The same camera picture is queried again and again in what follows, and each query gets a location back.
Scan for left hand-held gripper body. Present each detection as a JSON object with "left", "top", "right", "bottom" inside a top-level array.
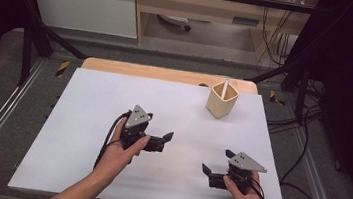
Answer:
[{"left": 117, "top": 103, "right": 155, "bottom": 154}]

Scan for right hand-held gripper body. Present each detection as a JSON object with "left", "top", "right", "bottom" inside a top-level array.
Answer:
[{"left": 224, "top": 150, "right": 270, "bottom": 198}]

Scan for beige square cup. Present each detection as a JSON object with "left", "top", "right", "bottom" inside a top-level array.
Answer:
[{"left": 204, "top": 79, "right": 242, "bottom": 122}]

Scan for white pen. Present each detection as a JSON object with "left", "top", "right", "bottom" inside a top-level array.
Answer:
[{"left": 220, "top": 78, "right": 231, "bottom": 100}]

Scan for person's left hand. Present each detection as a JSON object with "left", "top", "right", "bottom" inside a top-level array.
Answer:
[{"left": 92, "top": 114, "right": 154, "bottom": 186}]

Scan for white table board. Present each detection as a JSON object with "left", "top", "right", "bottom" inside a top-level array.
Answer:
[{"left": 6, "top": 61, "right": 303, "bottom": 199}]

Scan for wooden table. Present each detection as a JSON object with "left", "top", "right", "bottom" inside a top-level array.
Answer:
[{"left": 80, "top": 56, "right": 261, "bottom": 96}]

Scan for white chair base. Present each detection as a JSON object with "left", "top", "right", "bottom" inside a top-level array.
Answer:
[{"left": 157, "top": 13, "right": 194, "bottom": 33}]

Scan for light wooden desk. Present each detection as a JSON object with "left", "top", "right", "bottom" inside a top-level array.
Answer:
[{"left": 125, "top": 0, "right": 322, "bottom": 67}]

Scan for white cabinet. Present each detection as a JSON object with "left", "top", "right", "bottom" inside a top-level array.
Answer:
[{"left": 22, "top": 0, "right": 143, "bottom": 40}]

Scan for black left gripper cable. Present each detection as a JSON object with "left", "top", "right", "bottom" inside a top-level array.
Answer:
[{"left": 92, "top": 108, "right": 133, "bottom": 174}]

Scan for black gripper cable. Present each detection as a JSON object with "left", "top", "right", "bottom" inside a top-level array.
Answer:
[
  {"left": 92, "top": 108, "right": 133, "bottom": 174},
  {"left": 235, "top": 171, "right": 274, "bottom": 199}
]

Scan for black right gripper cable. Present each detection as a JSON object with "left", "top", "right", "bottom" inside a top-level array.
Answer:
[{"left": 235, "top": 171, "right": 274, "bottom": 199}]

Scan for black floor cable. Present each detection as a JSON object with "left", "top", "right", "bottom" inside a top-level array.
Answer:
[{"left": 257, "top": 74, "right": 333, "bottom": 199}]

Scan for hanging black cables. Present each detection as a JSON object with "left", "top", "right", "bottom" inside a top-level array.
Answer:
[{"left": 256, "top": 0, "right": 311, "bottom": 70}]

